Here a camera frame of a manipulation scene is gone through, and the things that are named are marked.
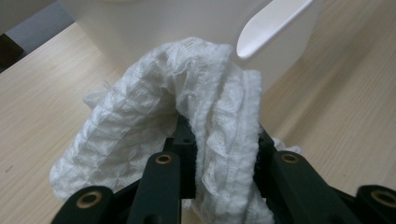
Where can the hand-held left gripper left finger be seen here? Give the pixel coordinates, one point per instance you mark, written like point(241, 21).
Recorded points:
point(186, 155)

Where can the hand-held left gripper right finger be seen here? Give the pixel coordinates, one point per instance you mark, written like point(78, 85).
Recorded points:
point(263, 168)

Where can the white plastic bin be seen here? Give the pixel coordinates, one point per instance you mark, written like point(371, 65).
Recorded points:
point(171, 25)

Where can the white textured cloth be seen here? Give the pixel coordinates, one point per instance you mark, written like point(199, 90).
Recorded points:
point(155, 124)

